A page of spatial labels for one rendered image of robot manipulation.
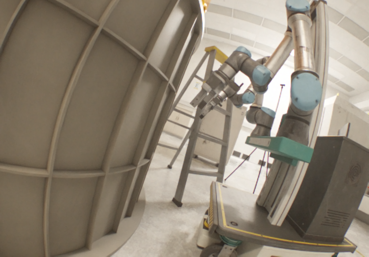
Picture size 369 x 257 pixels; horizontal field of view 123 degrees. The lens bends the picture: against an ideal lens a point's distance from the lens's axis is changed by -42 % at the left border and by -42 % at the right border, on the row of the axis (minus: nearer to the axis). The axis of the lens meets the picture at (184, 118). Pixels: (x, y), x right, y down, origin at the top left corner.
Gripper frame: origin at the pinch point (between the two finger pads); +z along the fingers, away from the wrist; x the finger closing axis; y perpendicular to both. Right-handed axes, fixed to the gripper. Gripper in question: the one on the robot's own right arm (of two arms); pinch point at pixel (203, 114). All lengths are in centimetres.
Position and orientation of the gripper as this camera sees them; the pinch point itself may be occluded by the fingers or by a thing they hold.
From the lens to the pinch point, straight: 114.8
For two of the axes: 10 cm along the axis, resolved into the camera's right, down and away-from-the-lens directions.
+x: -0.2, 1.7, 9.9
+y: 7.2, 6.9, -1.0
